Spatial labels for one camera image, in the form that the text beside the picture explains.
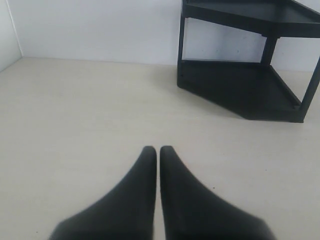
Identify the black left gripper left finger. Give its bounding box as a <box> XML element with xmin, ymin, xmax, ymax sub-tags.
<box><xmin>49</xmin><ymin>146</ymin><xmax>157</xmax><ymax>240</ymax></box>

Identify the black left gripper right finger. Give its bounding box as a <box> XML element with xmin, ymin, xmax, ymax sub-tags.
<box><xmin>159</xmin><ymin>146</ymin><xmax>273</xmax><ymax>240</ymax></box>

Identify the black metal shelf rack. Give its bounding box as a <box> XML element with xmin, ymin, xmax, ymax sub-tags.
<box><xmin>177</xmin><ymin>0</ymin><xmax>320</xmax><ymax>123</ymax></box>

